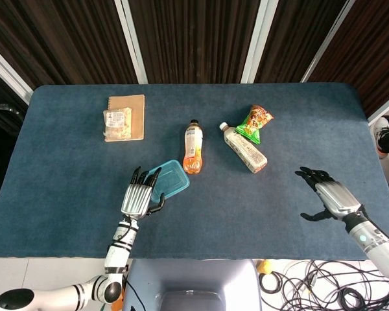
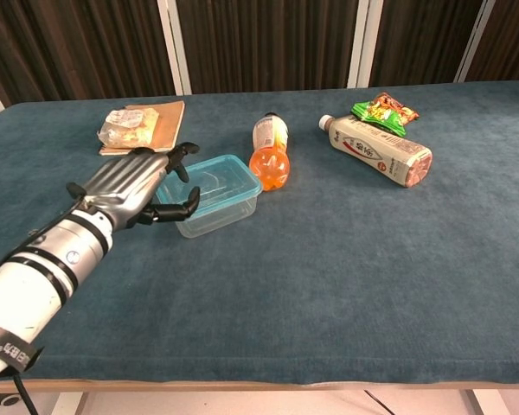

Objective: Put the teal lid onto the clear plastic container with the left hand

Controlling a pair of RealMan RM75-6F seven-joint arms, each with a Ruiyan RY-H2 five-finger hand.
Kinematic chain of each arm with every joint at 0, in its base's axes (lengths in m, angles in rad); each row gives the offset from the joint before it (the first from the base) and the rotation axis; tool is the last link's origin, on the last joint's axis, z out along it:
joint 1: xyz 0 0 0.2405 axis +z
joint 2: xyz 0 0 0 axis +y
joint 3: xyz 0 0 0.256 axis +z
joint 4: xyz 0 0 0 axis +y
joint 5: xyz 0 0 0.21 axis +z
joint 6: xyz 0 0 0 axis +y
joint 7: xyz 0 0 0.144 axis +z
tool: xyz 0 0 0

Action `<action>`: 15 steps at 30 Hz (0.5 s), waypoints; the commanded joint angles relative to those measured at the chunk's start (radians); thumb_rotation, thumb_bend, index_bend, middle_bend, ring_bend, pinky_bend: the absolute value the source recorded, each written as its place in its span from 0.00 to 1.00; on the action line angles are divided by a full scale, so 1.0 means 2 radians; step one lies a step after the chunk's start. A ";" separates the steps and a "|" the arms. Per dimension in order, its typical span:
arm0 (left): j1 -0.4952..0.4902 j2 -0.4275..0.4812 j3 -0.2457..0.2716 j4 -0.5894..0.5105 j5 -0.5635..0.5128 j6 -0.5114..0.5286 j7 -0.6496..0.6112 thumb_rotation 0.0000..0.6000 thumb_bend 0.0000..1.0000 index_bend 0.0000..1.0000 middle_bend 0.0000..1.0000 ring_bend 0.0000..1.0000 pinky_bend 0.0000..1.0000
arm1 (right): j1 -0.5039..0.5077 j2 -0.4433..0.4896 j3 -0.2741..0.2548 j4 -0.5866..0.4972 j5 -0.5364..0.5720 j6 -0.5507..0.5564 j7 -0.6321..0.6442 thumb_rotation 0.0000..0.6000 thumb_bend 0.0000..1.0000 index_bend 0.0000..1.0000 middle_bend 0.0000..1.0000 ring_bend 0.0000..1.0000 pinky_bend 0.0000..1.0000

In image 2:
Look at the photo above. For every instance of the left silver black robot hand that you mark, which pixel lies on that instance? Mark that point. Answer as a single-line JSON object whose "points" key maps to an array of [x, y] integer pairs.
{"points": [[125, 186]]}

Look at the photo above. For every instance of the clear blue plastic container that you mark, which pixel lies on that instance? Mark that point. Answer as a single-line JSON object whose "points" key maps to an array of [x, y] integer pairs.
{"points": [[225, 181]]}

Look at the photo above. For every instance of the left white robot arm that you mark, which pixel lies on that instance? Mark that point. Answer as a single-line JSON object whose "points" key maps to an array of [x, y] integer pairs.
{"points": [[39, 276]]}

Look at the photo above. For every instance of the clear wrapped bread package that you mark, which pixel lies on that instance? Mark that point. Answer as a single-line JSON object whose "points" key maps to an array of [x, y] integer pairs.
{"points": [[125, 127]]}

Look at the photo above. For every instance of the brown spiral notebook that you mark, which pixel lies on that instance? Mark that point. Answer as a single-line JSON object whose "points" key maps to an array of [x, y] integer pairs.
{"points": [[171, 121]]}

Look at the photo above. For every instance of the green orange snack bag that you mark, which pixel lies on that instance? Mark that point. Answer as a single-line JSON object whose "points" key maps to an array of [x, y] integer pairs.
{"points": [[380, 114]]}

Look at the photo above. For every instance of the orange drink bottle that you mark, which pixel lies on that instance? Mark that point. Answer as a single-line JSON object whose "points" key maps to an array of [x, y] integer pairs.
{"points": [[270, 129]]}

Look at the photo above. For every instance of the beige milk tea bottle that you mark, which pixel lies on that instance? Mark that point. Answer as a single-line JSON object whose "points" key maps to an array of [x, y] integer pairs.
{"points": [[372, 149]]}

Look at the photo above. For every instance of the blue table cloth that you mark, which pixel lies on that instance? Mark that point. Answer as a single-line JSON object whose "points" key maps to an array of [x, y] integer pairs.
{"points": [[328, 281]]}

